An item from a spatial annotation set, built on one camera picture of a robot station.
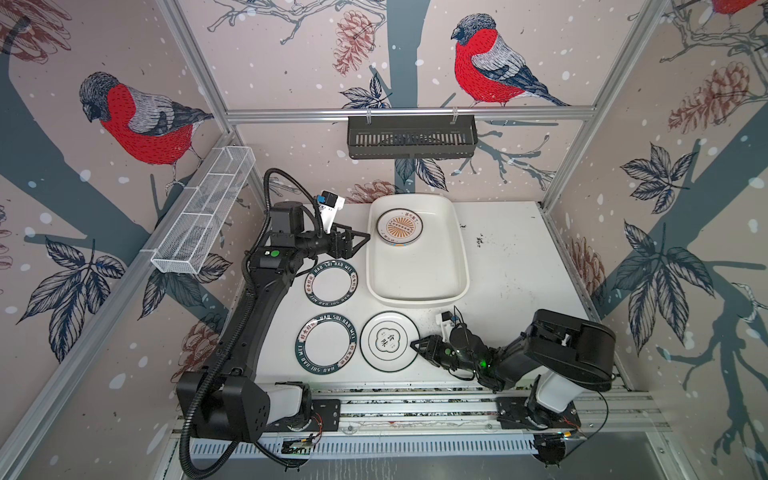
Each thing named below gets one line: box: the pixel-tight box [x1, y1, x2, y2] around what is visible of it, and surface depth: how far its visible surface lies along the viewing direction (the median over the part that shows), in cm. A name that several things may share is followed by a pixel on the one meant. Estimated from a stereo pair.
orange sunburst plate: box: [376, 208, 424, 247], surface depth 113 cm
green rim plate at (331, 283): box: [304, 260, 359, 307], surface depth 101 cm
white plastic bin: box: [365, 193, 470, 307], surface depth 106 cm
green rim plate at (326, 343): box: [294, 312, 358, 376], surface depth 87 cm
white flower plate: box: [359, 310, 420, 373], surface depth 87 cm
